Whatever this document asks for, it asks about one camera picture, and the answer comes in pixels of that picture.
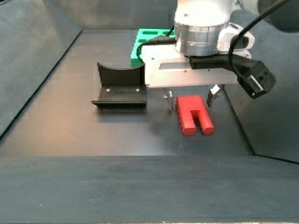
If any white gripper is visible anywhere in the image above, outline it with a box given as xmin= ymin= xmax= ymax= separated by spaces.
xmin=142 ymin=45 xmax=238 ymax=111

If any red square-circle block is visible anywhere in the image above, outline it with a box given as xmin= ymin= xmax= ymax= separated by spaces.
xmin=177 ymin=95 xmax=215 ymax=136

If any green foam shape fixture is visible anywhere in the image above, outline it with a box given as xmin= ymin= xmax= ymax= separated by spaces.
xmin=131 ymin=28 xmax=175 ymax=67

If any black curved cradle stand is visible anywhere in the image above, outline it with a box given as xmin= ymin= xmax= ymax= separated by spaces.
xmin=92 ymin=63 xmax=147 ymax=107

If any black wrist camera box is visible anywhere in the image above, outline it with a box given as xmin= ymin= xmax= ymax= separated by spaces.
xmin=190 ymin=55 xmax=277 ymax=99

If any black cable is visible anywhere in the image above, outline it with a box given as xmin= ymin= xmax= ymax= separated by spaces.
xmin=135 ymin=0 xmax=291 ymax=86

